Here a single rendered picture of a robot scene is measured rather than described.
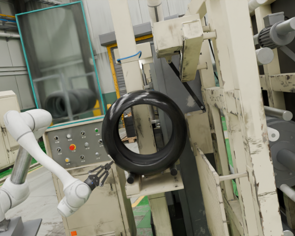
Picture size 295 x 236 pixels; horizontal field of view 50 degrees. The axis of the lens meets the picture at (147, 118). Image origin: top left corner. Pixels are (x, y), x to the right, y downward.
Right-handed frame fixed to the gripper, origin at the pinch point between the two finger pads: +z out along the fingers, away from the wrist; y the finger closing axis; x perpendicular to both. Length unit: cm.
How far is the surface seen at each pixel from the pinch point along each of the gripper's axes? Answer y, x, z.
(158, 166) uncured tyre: 21.1, 14.0, 17.7
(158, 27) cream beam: -41, 70, 39
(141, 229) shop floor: 86, -127, 41
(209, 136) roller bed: 34, 18, 64
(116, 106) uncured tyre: -24.6, 17.0, 22.3
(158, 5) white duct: -65, 11, 124
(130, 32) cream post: -59, 17, 73
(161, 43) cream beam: -33, 67, 36
